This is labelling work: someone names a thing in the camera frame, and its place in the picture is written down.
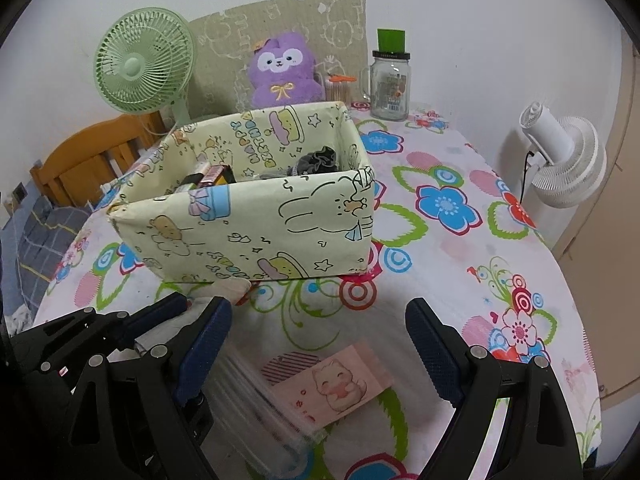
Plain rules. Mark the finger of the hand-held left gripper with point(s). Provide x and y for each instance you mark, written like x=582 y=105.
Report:
x=155 y=315

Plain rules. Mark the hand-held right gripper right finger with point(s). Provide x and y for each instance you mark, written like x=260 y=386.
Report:
x=435 y=350

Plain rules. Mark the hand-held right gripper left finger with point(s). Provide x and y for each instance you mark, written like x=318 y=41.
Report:
x=207 y=340

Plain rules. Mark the pink card clear bags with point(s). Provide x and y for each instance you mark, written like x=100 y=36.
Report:
x=330 y=385

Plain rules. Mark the yellow printed storage box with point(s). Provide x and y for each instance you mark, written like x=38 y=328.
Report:
x=250 y=230

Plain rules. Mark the red small carton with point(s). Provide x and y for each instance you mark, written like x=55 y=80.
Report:
x=215 y=176

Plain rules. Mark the black scrunchie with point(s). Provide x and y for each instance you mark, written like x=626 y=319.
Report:
x=317 y=160

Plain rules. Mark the blue bed sheet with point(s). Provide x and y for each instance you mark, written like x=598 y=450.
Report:
x=25 y=292

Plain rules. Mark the floral tablecloth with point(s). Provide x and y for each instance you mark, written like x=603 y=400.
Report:
x=450 y=270

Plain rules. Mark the grey plaid pillow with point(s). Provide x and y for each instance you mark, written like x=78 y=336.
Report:
x=45 y=230

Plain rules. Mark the wooden headboard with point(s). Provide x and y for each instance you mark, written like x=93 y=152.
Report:
x=85 y=160

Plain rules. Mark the white standing fan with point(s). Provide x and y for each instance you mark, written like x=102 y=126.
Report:
x=575 y=160

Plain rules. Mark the green desk fan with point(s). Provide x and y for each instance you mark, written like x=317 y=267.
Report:
x=135 y=65

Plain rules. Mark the purple plush toy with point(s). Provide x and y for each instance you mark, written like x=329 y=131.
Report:
x=285 y=95

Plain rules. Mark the glass jar mug green lid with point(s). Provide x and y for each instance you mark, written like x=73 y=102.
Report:
x=390 y=90

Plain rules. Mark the cotton swab container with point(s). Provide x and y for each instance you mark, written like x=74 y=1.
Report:
x=340 y=91

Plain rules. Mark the green printed cardboard sheet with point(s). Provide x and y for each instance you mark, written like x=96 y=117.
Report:
x=235 y=35

